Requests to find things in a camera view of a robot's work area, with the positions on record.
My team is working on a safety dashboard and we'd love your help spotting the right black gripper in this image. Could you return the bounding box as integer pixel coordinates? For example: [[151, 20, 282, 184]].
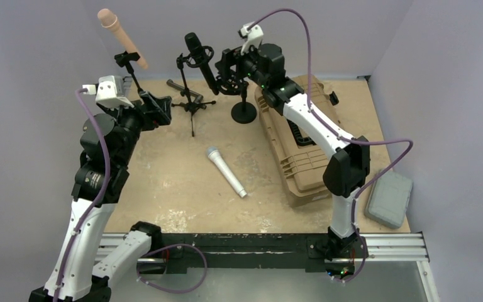
[[216, 40, 268, 89]]

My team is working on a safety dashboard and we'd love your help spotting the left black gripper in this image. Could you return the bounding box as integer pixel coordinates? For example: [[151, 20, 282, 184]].
[[101, 91, 170, 167]]

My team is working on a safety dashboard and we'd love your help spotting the black microphone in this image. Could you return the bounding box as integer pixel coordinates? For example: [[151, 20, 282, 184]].
[[184, 32, 219, 95]]

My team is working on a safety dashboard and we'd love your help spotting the white microphone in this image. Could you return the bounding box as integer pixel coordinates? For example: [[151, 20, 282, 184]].
[[206, 147, 247, 198]]

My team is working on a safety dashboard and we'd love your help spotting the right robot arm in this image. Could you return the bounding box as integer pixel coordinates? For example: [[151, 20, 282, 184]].
[[215, 43, 370, 260]]

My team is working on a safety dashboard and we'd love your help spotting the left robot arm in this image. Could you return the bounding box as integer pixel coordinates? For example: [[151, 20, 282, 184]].
[[29, 91, 172, 301]]

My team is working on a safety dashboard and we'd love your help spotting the black tripod microphone stand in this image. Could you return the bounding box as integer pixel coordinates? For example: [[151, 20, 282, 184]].
[[171, 53, 216, 137]]

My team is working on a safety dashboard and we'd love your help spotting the black clip microphone stand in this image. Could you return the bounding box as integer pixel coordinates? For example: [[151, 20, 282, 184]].
[[114, 51, 144, 102]]

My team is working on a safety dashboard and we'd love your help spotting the beige microphone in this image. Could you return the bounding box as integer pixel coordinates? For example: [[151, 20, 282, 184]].
[[97, 8, 148, 70]]

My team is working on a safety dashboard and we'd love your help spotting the grey metal tube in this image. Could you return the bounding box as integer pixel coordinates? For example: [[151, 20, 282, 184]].
[[166, 79, 204, 103]]

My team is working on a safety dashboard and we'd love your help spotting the tan hard plastic case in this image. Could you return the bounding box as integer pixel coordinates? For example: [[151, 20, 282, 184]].
[[253, 74, 365, 208]]

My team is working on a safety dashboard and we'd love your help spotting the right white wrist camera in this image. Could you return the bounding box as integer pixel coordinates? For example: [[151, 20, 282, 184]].
[[238, 23, 264, 55]]

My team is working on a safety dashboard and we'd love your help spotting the black round base shock-mount stand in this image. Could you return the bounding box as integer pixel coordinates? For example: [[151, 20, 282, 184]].
[[216, 67, 257, 124]]

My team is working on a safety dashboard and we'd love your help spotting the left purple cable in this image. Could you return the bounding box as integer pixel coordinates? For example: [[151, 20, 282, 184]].
[[52, 86, 111, 302]]

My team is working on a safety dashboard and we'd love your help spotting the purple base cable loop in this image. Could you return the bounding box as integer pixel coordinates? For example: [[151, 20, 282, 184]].
[[135, 244, 210, 296]]

